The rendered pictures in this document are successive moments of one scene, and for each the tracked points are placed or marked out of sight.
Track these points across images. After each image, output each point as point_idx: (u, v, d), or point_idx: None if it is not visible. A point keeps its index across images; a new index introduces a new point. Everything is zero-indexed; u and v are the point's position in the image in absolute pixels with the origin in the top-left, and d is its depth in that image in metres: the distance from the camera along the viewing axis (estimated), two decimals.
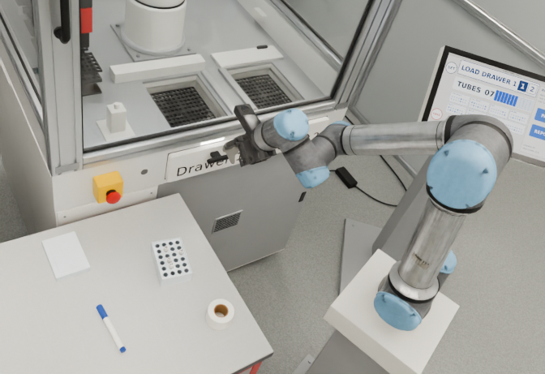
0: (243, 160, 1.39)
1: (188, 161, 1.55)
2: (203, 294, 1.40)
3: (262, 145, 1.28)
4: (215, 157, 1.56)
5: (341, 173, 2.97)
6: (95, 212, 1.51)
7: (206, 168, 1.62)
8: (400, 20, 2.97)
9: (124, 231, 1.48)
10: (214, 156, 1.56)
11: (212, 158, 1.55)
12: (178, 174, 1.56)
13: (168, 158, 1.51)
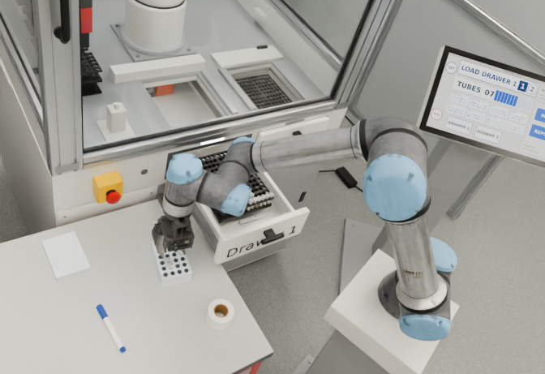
0: (167, 245, 1.28)
1: (240, 242, 1.39)
2: (203, 294, 1.40)
3: (168, 208, 1.20)
4: (269, 238, 1.39)
5: (341, 173, 2.97)
6: (95, 212, 1.51)
7: (257, 246, 1.46)
8: (400, 20, 2.97)
9: (124, 231, 1.48)
10: (268, 236, 1.40)
11: (266, 238, 1.39)
12: (228, 255, 1.40)
13: (218, 241, 1.35)
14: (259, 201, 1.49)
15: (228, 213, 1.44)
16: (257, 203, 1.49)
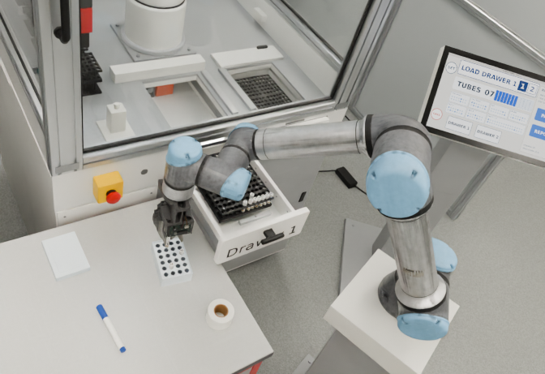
0: (166, 229, 1.28)
1: (240, 242, 1.39)
2: (203, 294, 1.40)
3: (168, 192, 1.19)
4: (269, 238, 1.39)
5: (341, 173, 2.97)
6: (95, 212, 1.51)
7: (257, 246, 1.46)
8: (400, 20, 2.97)
9: (124, 231, 1.48)
10: (268, 236, 1.40)
11: (266, 238, 1.39)
12: (228, 255, 1.40)
13: (218, 241, 1.35)
14: (259, 201, 1.49)
15: (228, 213, 1.44)
16: (257, 203, 1.49)
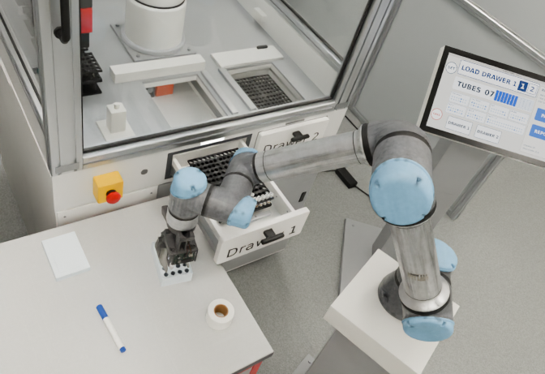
0: (170, 258, 1.27)
1: (240, 242, 1.39)
2: (203, 294, 1.40)
3: (172, 222, 1.19)
4: (269, 238, 1.39)
5: (341, 173, 2.97)
6: (95, 212, 1.51)
7: (257, 246, 1.46)
8: (400, 20, 2.97)
9: (124, 231, 1.48)
10: (268, 236, 1.40)
11: (266, 238, 1.39)
12: (228, 255, 1.40)
13: (218, 241, 1.35)
14: (259, 201, 1.49)
15: None
16: (257, 203, 1.49)
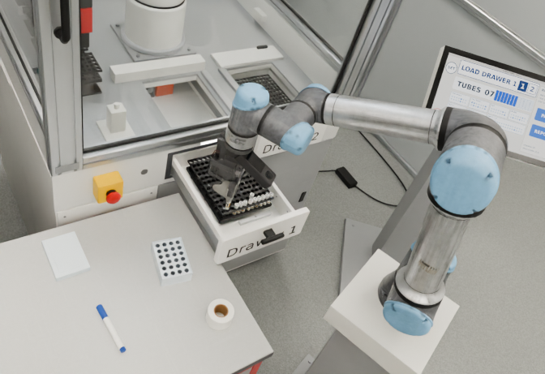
0: None
1: (240, 242, 1.39)
2: (203, 294, 1.40)
3: None
4: (269, 238, 1.39)
5: (341, 173, 2.97)
6: (95, 212, 1.51)
7: (257, 246, 1.46)
8: (400, 20, 2.97)
9: (124, 231, 1.48)
10: (268, 236, 1.40)
11: (266, 238, 1.39)
12: (228, 255, 1.40)
13: (218, 241, 1.35)
14: (259, 201, 1.49)
15: (228, 213, 1.44)
16: (257, 203, 1.49)
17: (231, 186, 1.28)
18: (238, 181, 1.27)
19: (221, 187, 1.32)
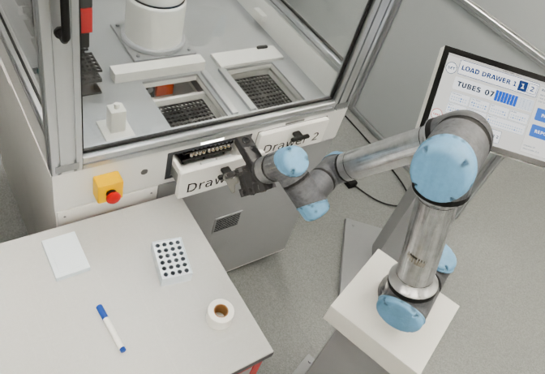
0: (243, 190, 1.42)
1: (199, 178, 1.51)
2: (203, 294, 1.40)
3: (262, 178, 1.31)
4: (225, 174, 1.52)
5: None
6: (95, 212, 1.51)
7: (216, 183, 1.58)
8: (400, 20, 2.97)
9: (124, 231, 1.48)
10: (225, 172, 1.53)
11: (222, 174, 1.52)
12: (187, 191, 1.53)
13: (178, 174, 1.48)
14: (219, 144, 1.62)
15: (189, 153, 1.57)
16: (216, 145, 1.61)
17: None
18: None
19: None
